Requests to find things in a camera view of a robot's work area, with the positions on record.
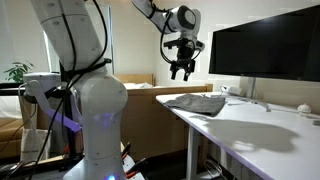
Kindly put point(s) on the white camera stand arm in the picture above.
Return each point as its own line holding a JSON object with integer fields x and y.
{"x": 40, "y": 81}

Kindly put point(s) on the white table leg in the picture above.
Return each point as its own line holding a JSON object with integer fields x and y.
{"x": 192, "y": 150}

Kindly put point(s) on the white crumpled sheet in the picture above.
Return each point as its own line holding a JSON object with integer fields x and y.
{"x": 138, "y": 85}

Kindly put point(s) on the small dark flat object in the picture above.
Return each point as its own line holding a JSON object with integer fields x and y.
{"x": 316, "y": 123}

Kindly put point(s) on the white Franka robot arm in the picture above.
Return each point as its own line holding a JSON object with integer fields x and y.
{"x": 100, "y": 100}

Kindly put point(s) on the wooden base board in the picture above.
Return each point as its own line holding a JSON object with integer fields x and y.
{"x": 56, "y": 160}

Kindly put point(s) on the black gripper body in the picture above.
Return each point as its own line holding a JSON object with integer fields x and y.
{"x": 184, "y": 55}

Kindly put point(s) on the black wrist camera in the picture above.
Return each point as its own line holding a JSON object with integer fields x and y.
{"x": 172, "y": 43}

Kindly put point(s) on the grey towel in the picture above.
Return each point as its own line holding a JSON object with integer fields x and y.
{"x": 196, "y": 104}

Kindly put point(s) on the wooden cabinet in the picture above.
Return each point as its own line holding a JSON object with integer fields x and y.
{"x": 150, "y": 123}

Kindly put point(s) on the small white round ornament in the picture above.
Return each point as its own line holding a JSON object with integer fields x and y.
{"x": 304, "y": 109}

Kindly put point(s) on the white paper bag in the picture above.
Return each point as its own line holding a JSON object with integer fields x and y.
{"x": 33, "y": 145}

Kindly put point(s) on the tan sofa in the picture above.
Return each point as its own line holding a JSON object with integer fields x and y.
{"x": 10, "y": 133}

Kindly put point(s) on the green potted plant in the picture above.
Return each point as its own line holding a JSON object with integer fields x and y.
{"x": 16, "y": 71}

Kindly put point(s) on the black flat monitor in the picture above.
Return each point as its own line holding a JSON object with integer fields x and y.
{"x": 266, "y": 46}

